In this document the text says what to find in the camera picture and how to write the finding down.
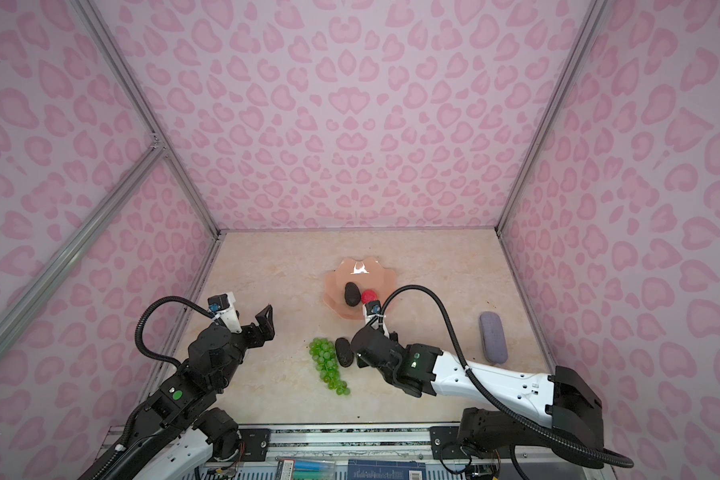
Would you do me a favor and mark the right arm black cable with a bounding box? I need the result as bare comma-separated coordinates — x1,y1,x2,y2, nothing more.
377,284,634,469

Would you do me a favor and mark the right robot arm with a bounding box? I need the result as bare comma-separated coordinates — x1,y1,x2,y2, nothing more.
350,326,605,469

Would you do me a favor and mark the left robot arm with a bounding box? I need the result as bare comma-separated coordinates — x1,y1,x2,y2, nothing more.
81,305,275,479

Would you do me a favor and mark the right aluminium corner post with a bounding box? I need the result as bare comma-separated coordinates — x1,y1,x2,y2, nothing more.
495,0,612,239

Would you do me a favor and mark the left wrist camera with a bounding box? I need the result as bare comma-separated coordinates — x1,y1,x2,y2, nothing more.
208,292,242,334

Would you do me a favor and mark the diagonal aluminium frame bar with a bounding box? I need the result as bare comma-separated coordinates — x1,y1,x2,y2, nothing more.
0,141,165,361

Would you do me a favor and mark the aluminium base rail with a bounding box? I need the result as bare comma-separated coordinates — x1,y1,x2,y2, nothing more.
89,422,613,480

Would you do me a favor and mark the dark avocado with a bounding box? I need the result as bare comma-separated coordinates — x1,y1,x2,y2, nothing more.
334,337,355,368
344,282,362,307

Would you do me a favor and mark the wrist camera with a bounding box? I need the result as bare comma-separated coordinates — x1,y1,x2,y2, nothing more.
208,292,242,334
364,300,389,337

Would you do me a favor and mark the green grape bunch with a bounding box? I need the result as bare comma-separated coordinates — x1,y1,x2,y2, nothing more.
308,338,351,396

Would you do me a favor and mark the green label box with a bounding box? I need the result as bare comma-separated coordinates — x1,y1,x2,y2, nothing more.
274,458,337,480

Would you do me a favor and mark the blue circuit board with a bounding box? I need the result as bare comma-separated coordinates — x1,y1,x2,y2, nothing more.
346,459,426,480

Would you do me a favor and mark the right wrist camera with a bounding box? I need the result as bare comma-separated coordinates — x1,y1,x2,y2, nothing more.
364,300,389,337

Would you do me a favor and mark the red strawberry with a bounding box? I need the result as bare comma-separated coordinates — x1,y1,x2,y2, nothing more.
361,289,379,305

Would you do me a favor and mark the aluminium corner frame post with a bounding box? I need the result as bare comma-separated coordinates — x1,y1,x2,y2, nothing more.
70,0,222,239

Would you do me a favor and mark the pink glass fruit bowl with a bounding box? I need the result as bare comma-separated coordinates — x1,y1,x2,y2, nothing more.
323,257,397,320

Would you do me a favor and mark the lavender oblong case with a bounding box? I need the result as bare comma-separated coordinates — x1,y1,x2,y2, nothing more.
478,311,509,364

